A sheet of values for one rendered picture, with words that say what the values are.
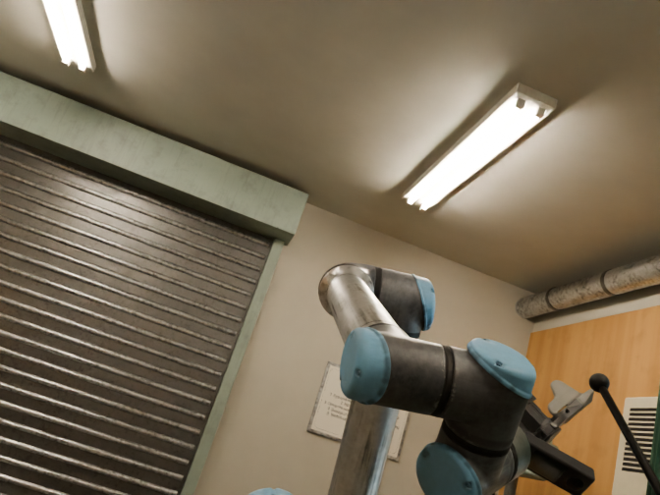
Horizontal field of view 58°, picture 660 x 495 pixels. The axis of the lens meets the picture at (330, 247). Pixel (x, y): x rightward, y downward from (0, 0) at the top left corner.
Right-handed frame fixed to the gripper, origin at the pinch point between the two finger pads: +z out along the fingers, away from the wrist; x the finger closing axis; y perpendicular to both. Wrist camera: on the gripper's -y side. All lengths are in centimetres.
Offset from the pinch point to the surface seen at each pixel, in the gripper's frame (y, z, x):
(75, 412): 194, 45, 243
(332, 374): 138, 180, 188
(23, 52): 339, 30, 93
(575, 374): 43, 266, 108
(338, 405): 122, 179, 199
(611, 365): 30, 251, 83
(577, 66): 92, 123, -44
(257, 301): 194, 145, 169
